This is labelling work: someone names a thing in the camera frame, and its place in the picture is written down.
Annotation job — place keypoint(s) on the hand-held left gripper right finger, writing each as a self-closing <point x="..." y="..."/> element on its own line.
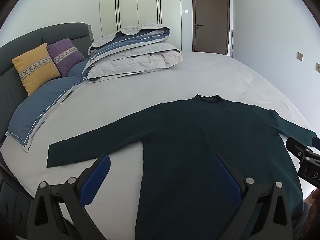
<point x="227" y="182"/>

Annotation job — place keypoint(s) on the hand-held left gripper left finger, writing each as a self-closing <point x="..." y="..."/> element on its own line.
<point x="96" y="182"/>

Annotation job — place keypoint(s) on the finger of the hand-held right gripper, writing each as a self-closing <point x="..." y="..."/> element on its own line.
<point x="316" y="143"/>
<point x="296" y="146"/>

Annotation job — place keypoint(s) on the dark green sweater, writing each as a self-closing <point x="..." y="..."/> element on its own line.
<point x="187" y="142"/>

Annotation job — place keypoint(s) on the person's right hand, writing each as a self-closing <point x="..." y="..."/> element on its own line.
<point x="314" y="205"/>

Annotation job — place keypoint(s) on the large blue pillow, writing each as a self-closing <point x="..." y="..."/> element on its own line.
<point x="40" y="105"/>

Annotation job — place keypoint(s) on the bed with white sheet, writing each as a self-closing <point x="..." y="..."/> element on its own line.
<point x="150" y="85"/>

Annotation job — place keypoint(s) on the small blue pillow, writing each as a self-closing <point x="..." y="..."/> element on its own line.
<point x="78" y="68"/>

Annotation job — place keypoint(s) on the thin dark pole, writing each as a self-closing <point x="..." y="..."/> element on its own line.
<point x="232" y="43"/>

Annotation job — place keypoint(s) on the yellow cushion with patterned band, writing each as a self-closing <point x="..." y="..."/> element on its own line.
<point x="37" y="67"/>

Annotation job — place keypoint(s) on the purple cushion with patterned band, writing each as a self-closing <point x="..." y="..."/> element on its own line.
<point x="66" y="55"/>

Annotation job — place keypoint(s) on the grey pillow with dark edge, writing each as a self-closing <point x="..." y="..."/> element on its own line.
<point x="150" y="51"/>

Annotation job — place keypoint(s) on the folded grey and blue duvet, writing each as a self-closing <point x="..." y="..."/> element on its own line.
<point x="130" y="37"/>

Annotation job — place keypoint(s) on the brown door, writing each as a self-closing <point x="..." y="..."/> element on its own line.
<point x="211" y="17"/>

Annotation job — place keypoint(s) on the dark grey upholstered headboard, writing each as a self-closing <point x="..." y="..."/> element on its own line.
<point x="25" y="40"/>

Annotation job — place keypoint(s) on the cream wardrobe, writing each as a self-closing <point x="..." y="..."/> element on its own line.
<point x="140" y="7"/>

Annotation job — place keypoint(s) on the gold wall socket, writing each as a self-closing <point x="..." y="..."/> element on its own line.
<point x="318" y="67"/>
<point x="300" y="56"/>

